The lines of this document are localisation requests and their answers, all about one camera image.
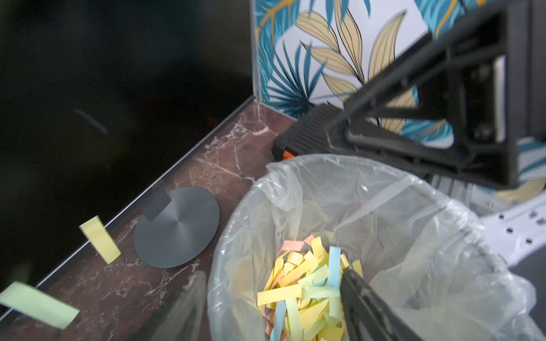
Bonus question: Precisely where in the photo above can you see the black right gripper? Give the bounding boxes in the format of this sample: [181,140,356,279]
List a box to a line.
[328,1,545,189]

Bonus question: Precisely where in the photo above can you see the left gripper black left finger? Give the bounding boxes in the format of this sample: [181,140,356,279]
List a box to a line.
[130,271,207,341]

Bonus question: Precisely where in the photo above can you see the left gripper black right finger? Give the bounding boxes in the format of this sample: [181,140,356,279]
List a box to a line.
[340,269,422,341]

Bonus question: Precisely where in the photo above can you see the green sticky note bottom edge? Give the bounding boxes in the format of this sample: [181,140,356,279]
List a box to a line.
[1,281,80,330]

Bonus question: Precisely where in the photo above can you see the grey round monitor stand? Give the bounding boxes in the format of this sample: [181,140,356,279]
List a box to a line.
[134,186,220,269]

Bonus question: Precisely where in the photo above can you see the yellow sticky note bottom edge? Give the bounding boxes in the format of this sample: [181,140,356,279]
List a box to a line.
[79,216,121,265]

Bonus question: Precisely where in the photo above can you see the black computer monitor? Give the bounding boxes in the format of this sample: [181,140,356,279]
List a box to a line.
[1,1,253,288]

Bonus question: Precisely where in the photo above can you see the pile of coloured paper strips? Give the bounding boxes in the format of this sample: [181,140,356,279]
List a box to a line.
[257,234,363,340]

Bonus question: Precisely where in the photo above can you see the bin with clear plastic liner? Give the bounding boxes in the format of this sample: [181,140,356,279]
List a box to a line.
[208,155,545,340]

